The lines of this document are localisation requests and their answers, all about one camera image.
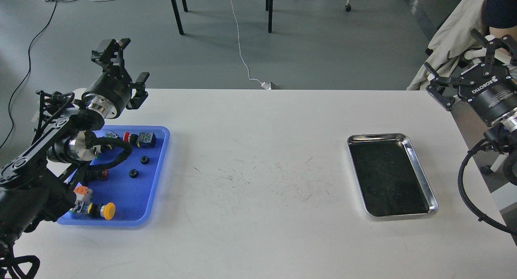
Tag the yellow push button switch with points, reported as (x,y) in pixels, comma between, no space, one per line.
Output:
(106,211)

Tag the white power adapter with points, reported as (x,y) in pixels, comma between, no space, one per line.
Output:
(269,86)

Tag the small black gear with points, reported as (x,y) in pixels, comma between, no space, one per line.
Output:
(144,160)
(133,173)

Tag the orange grey switch block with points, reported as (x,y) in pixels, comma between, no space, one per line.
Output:
(83,200)

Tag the black push button switch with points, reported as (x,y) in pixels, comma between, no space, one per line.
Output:
(94,175)

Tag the green push button switch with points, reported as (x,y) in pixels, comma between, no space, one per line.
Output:
(111,134)

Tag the beige jacket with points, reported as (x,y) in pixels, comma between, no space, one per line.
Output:
(453,38)

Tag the seated person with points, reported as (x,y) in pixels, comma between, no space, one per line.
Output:
(500,16)

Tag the silver metal tray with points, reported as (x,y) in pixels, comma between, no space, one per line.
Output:
(390,178)

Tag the red push button switch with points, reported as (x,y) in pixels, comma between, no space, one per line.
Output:
(141,140)

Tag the blue plastic tray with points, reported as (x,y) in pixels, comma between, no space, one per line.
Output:
(132,197)

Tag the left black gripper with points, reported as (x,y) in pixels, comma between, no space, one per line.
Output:
(108,95)

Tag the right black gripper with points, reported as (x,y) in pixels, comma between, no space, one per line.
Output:
(489,89)

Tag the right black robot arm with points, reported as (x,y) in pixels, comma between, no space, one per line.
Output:
(487,169)

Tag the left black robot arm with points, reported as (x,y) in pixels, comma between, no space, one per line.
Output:
(39,184)

